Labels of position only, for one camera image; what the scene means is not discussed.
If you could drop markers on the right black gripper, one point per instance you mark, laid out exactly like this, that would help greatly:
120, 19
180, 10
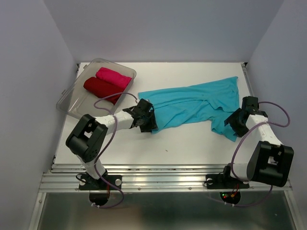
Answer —
239, 131

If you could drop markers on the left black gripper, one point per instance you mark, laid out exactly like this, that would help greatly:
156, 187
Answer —
152, 125

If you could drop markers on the turquoise t shirt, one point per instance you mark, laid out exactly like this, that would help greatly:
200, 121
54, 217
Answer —
214, 101

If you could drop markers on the clear plastic bin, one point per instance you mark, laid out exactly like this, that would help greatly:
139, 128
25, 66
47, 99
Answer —
76, 101

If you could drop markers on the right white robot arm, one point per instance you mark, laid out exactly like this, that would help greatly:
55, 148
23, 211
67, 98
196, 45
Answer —
270, 161

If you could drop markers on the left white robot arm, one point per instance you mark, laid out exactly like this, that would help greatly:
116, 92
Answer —
86, 139

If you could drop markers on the dark red rolled shirt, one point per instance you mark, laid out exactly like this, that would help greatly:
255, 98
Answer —
102, 89

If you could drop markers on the pink rolled shirt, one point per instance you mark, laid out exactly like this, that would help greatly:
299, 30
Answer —
113, 77

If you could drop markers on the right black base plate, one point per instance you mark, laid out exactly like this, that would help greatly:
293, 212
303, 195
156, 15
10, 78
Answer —
223, 180

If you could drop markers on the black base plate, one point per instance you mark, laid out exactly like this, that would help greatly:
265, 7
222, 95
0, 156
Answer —
223, 180
87, 183

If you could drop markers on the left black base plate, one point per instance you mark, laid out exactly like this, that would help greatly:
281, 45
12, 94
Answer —
87, 183

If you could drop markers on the aluminium mounting rail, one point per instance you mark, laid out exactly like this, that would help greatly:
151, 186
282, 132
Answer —
135, 178

